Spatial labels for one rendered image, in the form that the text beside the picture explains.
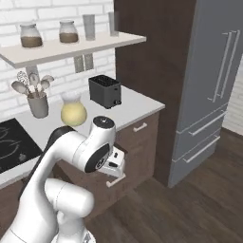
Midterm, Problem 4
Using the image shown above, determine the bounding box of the black toaster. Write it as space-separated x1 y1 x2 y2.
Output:
87 74 122 110

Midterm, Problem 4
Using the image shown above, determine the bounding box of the black hob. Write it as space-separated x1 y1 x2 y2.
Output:
0 118 44 175

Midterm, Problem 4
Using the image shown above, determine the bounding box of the white spoon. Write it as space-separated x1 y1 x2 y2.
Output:
28 72 40 95
10 81 31 96
38 79 51 94
41 74 55 84

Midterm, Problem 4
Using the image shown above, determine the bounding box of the grey fridge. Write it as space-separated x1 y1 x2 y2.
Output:
167 0 243 190

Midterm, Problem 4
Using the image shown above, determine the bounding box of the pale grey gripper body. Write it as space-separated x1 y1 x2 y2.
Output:
99 160 126 179

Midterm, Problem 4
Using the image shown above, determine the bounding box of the grey utensil pot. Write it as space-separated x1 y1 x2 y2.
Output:
27 91 50 120

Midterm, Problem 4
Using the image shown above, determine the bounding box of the yellow glass jug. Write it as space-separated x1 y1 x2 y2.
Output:
60 91 88 127

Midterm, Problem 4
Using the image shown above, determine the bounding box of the white drawer handle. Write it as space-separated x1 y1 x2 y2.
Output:
105 173 127 189
132 121 149 133

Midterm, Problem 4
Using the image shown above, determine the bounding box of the white wall shelf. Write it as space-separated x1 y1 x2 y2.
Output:
0 30 147 69

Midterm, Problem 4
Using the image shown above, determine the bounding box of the brown drawer front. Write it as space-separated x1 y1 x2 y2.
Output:
115 111 160 152

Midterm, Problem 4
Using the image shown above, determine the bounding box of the clear drinking glass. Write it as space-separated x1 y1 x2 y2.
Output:
107 10 120 38
82 13 97 42

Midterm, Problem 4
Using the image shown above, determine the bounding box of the dark brown tall cabinet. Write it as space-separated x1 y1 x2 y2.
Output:
113 0 199 188

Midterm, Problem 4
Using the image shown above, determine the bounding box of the brown open drawer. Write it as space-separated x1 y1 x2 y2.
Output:
52 143 130 220

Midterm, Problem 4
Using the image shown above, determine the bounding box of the grey shelf bracket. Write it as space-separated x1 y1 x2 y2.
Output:
25 64 41 78
73 53 95 74

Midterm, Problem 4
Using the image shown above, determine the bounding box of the glass jar with brown contents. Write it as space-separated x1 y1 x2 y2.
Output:
19 22 44 48
58 19 80 45

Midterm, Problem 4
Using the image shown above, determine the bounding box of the white whisk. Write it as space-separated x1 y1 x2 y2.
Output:
16 70 32 95

